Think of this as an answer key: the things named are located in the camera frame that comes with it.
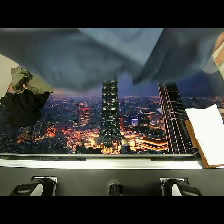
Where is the grey-blue shirt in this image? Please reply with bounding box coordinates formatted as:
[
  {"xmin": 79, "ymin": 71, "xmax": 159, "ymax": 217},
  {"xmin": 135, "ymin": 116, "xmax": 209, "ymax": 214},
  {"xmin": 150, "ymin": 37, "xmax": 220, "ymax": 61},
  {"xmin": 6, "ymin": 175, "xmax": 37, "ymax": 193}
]
[{"xmin": 0, "ymin": 27, "xmax": 224, "ymax": 93}]

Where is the black garment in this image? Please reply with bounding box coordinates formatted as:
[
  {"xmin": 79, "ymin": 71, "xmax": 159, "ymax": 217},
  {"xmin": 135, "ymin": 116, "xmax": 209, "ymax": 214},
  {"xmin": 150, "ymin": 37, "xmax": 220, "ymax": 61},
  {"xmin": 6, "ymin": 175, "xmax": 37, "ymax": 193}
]
[{"xmin": 0, "ymin": 89, "xmax": 52, "ymax": 128}]

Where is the brown board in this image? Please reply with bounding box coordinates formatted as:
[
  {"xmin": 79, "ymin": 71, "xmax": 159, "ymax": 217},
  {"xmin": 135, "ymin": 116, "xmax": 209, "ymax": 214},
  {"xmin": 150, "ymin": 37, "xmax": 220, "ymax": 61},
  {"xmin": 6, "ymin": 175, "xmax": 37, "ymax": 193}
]
[{"xmin": 183, "ymin": 119, "xmax": 224, "ymax": 170}]

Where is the olive green garment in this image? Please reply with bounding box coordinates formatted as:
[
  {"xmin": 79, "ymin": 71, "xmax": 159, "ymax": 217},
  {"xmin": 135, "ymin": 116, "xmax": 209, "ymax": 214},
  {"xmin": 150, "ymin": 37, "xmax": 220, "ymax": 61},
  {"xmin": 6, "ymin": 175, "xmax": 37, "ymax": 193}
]
[{"xmin": 9, "ymin": 65, "xmax": 55, "ymax": 97}]

